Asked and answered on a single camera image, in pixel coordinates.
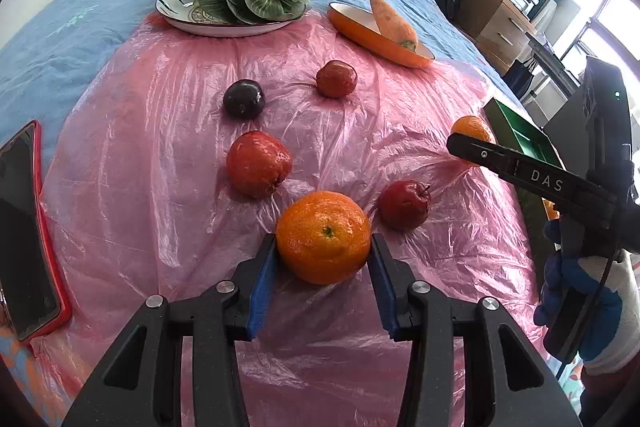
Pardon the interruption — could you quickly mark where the dark blue tote bag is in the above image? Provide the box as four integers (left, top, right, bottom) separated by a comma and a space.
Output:
502, 57, 538, 100

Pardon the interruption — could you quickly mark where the small orange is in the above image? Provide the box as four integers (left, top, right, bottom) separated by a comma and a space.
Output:
450, 115, 496, 144

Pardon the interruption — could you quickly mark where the orange oval dish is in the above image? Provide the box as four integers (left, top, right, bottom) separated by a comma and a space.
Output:
328, 2, 435, 68

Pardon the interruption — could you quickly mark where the right blue white gloved hand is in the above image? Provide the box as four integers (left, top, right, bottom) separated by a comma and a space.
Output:
532, 218, 640, 377

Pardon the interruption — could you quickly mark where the wooden drawer cabinet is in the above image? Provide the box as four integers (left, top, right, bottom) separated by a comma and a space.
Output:
454, 0, 535, 76

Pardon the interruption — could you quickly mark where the green rectangular tray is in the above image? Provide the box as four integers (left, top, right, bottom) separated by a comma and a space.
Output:
484, 98, 564, 234

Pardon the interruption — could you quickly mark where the blue patterned bed cover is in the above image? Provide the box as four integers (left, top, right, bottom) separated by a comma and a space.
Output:
1, 0, 503, 419

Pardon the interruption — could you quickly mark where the red cased smartphone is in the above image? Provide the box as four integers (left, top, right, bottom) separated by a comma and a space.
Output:
0, 120, 72, 343

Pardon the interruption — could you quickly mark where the large red apple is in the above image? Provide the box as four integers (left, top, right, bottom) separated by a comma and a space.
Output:
226, 131, 293, 199

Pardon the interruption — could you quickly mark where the dark purple plum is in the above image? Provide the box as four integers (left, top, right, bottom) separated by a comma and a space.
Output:
222, 79, 266, 120

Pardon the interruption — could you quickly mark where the dark desk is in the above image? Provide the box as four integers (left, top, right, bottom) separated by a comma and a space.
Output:
526, 32, 580, 98

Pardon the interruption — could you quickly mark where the white patterned plate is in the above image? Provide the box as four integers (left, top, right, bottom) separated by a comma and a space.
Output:
155, 0, 309, 39

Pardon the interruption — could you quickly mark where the orange carrot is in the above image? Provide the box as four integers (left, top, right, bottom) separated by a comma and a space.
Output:
369, 0, 419, 52

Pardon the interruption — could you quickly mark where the small red fruit far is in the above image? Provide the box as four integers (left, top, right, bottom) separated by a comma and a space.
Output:
316, 60, 358, 98

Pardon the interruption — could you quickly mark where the pink plastic sheet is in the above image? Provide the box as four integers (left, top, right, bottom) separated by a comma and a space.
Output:
28, 13, 542, 426

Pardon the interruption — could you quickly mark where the large orange with stem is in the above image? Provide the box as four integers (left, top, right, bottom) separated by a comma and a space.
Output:
276, 191, 371, 285

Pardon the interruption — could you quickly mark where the black cable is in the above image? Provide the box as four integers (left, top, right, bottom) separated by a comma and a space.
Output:
554, 250, 618, 381

